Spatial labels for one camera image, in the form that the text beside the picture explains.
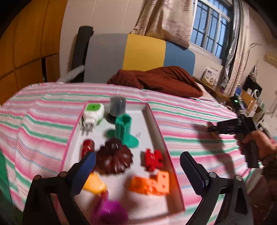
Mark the pale pink pillow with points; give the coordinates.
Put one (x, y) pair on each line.
(204, 93)

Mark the beige starfish curtain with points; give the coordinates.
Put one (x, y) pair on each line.
(168, 19)

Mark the clear cylinder with black base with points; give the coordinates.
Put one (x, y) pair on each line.
(118, 106)

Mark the pink green striped bedsheet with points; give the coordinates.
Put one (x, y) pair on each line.
(43, 121)

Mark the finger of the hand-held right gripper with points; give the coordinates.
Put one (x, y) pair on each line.
(227, 127)

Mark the orange linking cubes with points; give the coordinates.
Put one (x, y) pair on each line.
(147, 183)

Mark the person's right hand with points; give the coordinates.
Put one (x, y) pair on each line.
(263, 143)

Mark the red metal cylinder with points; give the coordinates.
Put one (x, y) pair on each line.
(87, 147)

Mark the blue chair back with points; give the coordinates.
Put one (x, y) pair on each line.
(238, 89)

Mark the person's right forearm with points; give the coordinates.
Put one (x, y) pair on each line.
(271, 168)

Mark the red puzzle piece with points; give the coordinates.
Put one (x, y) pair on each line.
(152, 159)

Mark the black rolled mat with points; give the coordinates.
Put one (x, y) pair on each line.
(81, 47)

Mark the yellow orange toy piece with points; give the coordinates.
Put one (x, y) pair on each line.
(95, 182)

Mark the teal plastic toy part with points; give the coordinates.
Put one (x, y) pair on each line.
(123, 127)

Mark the wooden wardrobe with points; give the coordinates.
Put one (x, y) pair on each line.
(28, 43)

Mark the silver curtain liner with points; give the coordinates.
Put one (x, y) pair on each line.
(232, 32)

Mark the barred window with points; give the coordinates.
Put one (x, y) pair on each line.
(207, 26)

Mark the grey yellow blue headboard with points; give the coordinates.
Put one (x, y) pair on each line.
(103, 56)

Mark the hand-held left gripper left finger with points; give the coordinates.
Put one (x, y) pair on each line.
(83, 173)

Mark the purple cup-shaped piece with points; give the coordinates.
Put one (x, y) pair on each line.
(110, 212)

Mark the rust brown blanket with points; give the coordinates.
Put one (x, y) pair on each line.
(162, 82)

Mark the wooden desk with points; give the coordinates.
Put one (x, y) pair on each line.
(216, 92)

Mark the white wrapped bed rail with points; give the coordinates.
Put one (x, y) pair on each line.
(72, 73)

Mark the beige side curtain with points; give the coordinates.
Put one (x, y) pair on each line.
(242, 43)

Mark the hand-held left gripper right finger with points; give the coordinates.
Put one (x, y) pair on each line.
(193, 174)

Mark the white green plug-in device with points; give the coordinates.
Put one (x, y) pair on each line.
(94, 112)

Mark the white cardboard box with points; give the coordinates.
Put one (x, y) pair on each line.
(211, 74)

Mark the pink-rimmed white tray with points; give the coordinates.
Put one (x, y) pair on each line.
(99, 138)

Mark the green plastic chair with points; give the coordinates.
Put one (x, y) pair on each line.
(4, 173)

